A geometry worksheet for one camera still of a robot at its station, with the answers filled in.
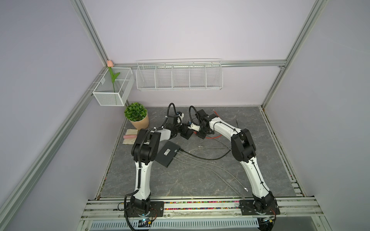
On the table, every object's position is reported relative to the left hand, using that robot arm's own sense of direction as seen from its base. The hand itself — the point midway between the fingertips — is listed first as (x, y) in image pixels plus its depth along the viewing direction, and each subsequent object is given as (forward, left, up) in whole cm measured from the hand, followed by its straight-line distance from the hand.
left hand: (190, 127), depth 104 cm
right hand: (-4, -7, -2) cm, 9 cm away
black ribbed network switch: (-5, +2, -2) cm, 6 cm away
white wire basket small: (+3, +47, +33) cm, 58 cm away
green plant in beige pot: (+5, +35, +11) cm, 37 cm away
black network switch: (-18, +16, -1) cm, 24 cm away
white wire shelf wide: (+24, +5, +29) cm, 38 cm away
